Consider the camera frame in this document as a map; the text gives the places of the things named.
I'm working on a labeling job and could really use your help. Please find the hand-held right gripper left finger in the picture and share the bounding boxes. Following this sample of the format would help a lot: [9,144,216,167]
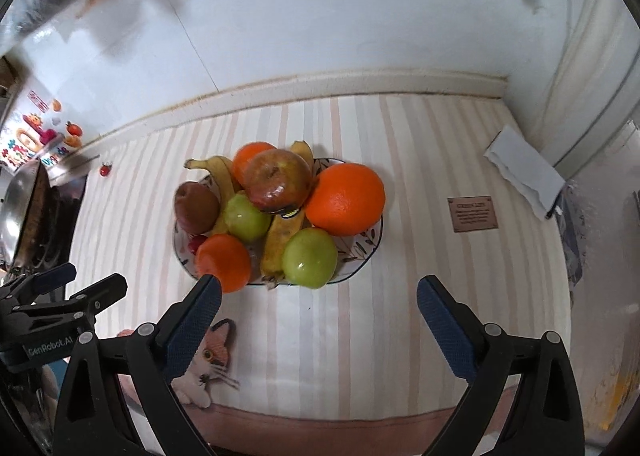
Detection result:
[52,273,223,456]

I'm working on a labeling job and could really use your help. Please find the brown pear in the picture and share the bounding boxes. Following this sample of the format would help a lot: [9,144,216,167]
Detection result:
[174,181,221,235]

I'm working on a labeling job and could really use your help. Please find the brown rectangular label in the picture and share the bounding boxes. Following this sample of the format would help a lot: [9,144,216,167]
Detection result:
[447,196,500,233]

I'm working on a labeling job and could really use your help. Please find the large orange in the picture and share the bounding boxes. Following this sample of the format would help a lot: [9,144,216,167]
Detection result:
[304,162,387,237]

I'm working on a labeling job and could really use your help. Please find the striped tablecloth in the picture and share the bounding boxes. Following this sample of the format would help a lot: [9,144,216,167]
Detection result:
[65,95,573,422]

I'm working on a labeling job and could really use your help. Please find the plain yellow banana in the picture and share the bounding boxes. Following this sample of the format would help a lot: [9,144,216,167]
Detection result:
[184,155,241,237]

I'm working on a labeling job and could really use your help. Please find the yellow banana with blue sticker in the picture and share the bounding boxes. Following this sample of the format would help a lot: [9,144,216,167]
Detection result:
[260,140,316,289]

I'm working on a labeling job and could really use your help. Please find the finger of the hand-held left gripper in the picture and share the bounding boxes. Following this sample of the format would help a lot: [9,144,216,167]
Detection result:
[15,273,128,324]
[0,263,77,307]

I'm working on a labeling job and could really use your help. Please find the small mandarin orange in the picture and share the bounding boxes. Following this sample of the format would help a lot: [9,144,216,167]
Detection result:
[232,142,277,187]
[195,234,252,293]

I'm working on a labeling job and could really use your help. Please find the floral ceramic plate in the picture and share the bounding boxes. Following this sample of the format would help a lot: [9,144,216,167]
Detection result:
[172,157,385,287]

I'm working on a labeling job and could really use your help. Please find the green apple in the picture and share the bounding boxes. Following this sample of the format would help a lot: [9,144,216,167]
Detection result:
[281,227,339,288]
[223,193,272,242]

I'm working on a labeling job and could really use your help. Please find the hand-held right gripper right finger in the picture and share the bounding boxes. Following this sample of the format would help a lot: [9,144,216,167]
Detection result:
[416,275,586,456]

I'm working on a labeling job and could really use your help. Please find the red apple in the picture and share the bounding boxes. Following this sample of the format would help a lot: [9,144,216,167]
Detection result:
[243,148,313,213]

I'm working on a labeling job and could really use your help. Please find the white folded paper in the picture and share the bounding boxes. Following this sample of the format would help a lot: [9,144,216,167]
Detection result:
[483,125,567,221]

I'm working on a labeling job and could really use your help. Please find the group of colourful stickers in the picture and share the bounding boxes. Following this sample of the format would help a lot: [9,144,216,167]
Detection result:
[0,88,83,167]

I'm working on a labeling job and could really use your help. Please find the steel wok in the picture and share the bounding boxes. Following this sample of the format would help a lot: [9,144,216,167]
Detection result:
[0,161,43,269]

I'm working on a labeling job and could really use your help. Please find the cat-shaped mat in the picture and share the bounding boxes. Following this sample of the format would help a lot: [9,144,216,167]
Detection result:
[116,318,241,409]

